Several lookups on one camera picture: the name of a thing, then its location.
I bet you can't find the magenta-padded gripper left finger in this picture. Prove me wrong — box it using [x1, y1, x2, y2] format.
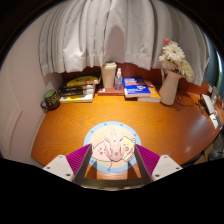
[43, 143, 94, 186]

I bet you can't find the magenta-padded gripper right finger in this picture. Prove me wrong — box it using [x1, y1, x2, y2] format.
[133, 143, 183, 185]

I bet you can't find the pink computer mouse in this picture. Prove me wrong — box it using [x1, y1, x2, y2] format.
[103, 128, 128, 163]

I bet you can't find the round cartoon-print mouse pad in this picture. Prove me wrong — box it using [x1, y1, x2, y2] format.
[83, 121, 143, 174]

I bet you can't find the dark mug with green inside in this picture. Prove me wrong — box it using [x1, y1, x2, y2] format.
[40, 89, 61, 112]

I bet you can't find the yellow and white book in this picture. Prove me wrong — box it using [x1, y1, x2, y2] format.
[59, 93, 96, 104]

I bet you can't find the orange book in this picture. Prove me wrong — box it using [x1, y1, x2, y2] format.
[137, 79, 162, 103]

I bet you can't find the dark book with yellow lettering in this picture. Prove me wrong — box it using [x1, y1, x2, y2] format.
[59, 88, 96, 98]

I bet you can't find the white flat device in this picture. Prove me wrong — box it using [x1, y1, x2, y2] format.
[200, 93, 216, 116]

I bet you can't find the white ceramic vase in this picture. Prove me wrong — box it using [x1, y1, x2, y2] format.
[158, 69, 184, 106]

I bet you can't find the thin black book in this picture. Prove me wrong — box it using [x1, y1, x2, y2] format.
[59, 83, 98, 93]

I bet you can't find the blue book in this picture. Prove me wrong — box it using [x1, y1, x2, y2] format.
[122, 76, 152, 99]

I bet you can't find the yellow and black book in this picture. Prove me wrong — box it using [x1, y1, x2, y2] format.
[64, 75, 102, 89]

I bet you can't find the red flat book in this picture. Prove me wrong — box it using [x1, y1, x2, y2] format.
[97, 87, 126, 97]

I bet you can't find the small clear spray bottle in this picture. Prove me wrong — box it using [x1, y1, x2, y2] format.
[114, 67, 124, 91]

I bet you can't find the cream tumbler with lid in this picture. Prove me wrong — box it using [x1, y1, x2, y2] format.
[101, 61, 118, 89]

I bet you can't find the white daisy flower bunch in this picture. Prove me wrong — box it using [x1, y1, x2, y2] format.
[158, 38, 195, 83]

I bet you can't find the dark glass window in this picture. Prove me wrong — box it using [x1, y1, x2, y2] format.
[204, 33, 224, 91]

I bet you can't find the white pleated curtain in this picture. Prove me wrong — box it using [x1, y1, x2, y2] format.
[39, 0, 212, 87]

